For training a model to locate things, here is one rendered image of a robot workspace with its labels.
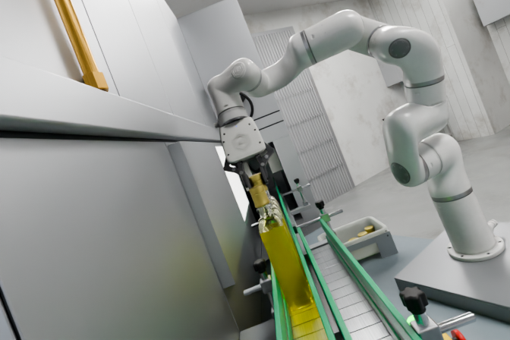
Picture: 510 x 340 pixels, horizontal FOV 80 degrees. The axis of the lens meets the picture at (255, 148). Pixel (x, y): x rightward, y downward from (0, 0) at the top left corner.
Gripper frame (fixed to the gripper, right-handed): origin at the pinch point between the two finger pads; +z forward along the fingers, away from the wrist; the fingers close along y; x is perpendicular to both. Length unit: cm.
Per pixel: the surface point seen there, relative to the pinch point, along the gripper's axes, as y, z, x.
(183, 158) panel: -12.9, -8.4, -10.2
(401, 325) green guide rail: 12.4, 29.1, -28.9
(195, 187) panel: -12.8, -1.7, -8.4
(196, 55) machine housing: -12, -96, 86
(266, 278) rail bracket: -5.5, 21.7, -3.1
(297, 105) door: 84, -149, 393
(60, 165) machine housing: -15.4, -1.1, -46.1
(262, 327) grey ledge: -9.8, 30.7, -1.9
